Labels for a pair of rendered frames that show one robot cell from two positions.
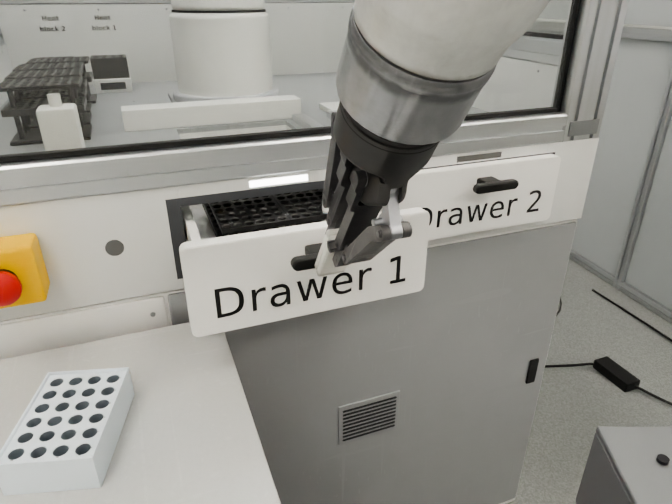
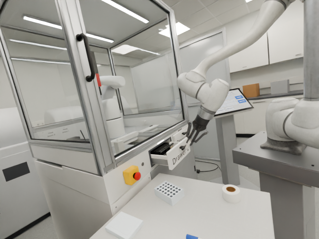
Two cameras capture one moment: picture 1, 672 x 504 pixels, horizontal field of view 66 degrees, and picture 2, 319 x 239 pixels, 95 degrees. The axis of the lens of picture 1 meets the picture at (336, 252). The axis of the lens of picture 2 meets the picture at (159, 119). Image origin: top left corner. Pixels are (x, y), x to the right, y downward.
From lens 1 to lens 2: 64 cm
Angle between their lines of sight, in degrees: 37
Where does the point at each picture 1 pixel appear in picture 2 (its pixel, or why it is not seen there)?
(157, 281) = (148, 169)
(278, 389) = not seen: hidden behind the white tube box
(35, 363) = (140, 195)
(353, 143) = (203, 122)
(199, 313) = (171, 164)
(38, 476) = (177, 197)
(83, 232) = (138, 162)
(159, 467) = (187, 189)
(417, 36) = (216, 107)
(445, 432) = not seen: hidden behind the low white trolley
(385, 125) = (209, 118)
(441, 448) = not seen: hidden behind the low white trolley
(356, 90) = (206, 115)
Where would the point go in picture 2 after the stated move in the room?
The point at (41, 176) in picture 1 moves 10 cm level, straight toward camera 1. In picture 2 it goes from (132, 151) to (148, 151)
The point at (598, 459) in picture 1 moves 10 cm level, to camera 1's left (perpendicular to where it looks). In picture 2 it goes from (234, 153) to (225, 159)
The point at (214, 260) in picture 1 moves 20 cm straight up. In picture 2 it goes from (172, 153) to (166, 120)
